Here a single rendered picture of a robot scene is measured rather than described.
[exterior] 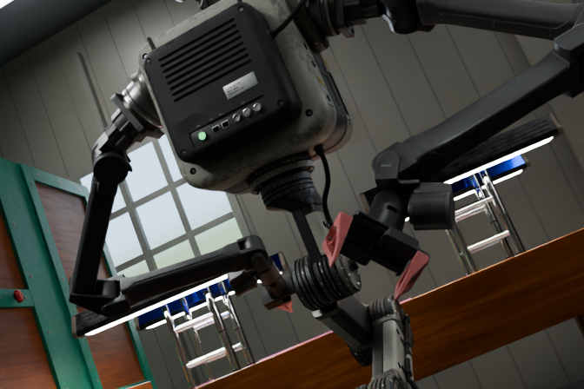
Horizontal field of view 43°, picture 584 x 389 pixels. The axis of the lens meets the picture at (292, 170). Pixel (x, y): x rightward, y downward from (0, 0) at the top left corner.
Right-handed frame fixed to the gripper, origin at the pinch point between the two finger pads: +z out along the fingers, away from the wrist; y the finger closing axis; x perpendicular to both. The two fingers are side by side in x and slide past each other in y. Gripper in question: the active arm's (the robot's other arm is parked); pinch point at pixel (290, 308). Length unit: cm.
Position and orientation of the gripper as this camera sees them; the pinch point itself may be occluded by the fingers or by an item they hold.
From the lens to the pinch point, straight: 208.9
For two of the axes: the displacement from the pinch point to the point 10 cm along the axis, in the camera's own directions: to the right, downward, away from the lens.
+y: -9.1, 4.0, 0.8
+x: 1.9, 5.9, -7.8
